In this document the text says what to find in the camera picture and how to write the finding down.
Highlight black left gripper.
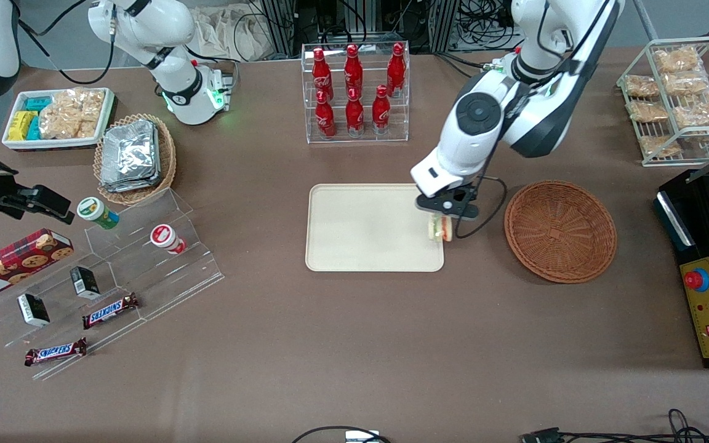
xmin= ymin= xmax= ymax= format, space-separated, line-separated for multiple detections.
xmin=417 ymin=185 xmax=479 ymax=221

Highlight triangular sandwich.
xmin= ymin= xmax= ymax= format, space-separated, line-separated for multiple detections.
xmin=428 ymin=214 xmax=454 ymax=244

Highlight white rectangular snack tray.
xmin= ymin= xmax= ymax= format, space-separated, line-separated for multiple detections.
xmin=2 ymin=87 xmax=115 ymax=151

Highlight beige plastic tray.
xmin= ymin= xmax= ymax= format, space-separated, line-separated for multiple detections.
xmin=305 ymin=183 xmax=445 ymax=273

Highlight round brown wicker basket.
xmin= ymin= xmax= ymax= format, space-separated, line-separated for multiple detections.
xmin=504 ymin=180 xmax=617 ymax=284

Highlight oval tan wicker basket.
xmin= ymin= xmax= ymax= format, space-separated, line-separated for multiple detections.
xmin=94 ymin=113 xmax=177 ymax=206

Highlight green lidded cup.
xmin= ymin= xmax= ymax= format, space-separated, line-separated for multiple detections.
xmin=77 ymin=197 xmax=120 ymax=230

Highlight red tartan cookie box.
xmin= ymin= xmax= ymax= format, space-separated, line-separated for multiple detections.
xmin=0 ymin=228 xmax=74 ymax=304

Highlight silver foil packet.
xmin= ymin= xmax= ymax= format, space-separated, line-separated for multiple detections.
xmin=100 ymin=174 xmax=162 ymax=193
xmin=101 ymin=119 xmax=159 ymax=185

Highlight small black box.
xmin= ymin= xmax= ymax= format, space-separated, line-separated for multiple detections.
xmin=70 ymin=266 xmax=101 ymax=300
xmin=17 ymin=293 xmax=50 ymax=327

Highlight yellow snack packet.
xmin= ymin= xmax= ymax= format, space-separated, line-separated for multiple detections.
xmin=7 ymin=111 xmax=38 ymax=141

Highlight clear bag of crackers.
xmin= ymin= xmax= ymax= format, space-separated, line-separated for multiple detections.
xmin=39 ymin=88 xmax=106 ymax=140

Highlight red lidded cup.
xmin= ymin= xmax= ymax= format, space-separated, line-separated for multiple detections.
xmin=150 ymin=224 xmax=186 ymax=255

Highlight red cola bottle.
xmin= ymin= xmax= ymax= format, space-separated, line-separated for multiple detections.
xmin=346 ymin=88 xmax=365 ymax=137
xmin=387 ymin=42 xmax=406 ymax=98
xmin=311 ymin=47 xmax=334 ymax=102
xmin=344 ymin=44 xmax=364 ymax=99
xmin=315 ymin=90 xmax=337 ymax=139
xmin=372 ymin=85 xmax=391 ymax=135

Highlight Snickers chocolate bar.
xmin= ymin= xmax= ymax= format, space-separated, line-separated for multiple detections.
xmin=82 ymin=293 xmax=141 ymax=330
xmin=25 ymin=337 xmax=88 ymax=367

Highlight clear acrylic bottle rack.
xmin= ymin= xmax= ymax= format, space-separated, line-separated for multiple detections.
xmin=301 ymin=42 xmax=411 ymax=145

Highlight clear acrylic stepped stand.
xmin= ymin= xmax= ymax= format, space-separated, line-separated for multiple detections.
xmin=0 ymin=188 xmax=226 ymax=381

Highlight clear bag of brown snacks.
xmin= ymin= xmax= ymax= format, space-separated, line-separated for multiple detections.
xmin=639 ymin=135 xmax=683 ymax=158
xmin=673 ymin=92 xmax=709 ymax=130
xmin=653 ymin=47 xmax=701 ymax=74
xmin=627 ymin=100 xmax=668 ymax=122
xmin=664 ymin=71 xmax=709 ymax=97
xmin=624 ymin=74 xmax=661 ymax=99

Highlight beige crumpled cloth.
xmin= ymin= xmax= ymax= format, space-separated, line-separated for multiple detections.
xmin=191 ymin=5 xmax=272 ymax=62

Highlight black machine housing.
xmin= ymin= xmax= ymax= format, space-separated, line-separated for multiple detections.
xmin=655 ymin=142 xmax=709 ymax=370

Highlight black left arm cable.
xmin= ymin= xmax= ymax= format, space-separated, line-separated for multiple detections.
xmin=453 ymin=175 xmax=508 ymax=241

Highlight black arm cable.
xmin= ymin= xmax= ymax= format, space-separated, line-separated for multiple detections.
xmin=453 ymin=175 xmax=508 ymax=241
xmin=18 ymin=0 xmax=116 ymax=86

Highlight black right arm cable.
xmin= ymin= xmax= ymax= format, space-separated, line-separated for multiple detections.
xmin=18 ymin=0 xmax=116 ymax=86

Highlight aluminium frame profile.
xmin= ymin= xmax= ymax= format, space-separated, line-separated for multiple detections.
xmin=261 ymin=0 xmax=297 ymax=57
xmin=428 ymin=0 xmax=460 ymax=54

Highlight black background cable bundle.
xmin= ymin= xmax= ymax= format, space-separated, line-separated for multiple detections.
xmin=453 ymin=0 xmax=518 ymax=51

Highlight white wire rack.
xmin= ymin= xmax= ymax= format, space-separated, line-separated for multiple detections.
xmin=617 ymin=36 xmax=709 ymax=167

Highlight black cable connector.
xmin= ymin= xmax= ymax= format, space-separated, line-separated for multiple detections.
xmin=519 ymin=427 xmax=567 ymax=443

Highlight black looped cable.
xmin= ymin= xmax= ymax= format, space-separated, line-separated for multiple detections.
xmin=292 ymin=426 xmax=392 ymax=443

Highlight black tangled cables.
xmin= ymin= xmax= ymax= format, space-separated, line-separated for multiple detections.
xmin=567 ymin=409 xmax=709 ymax=443

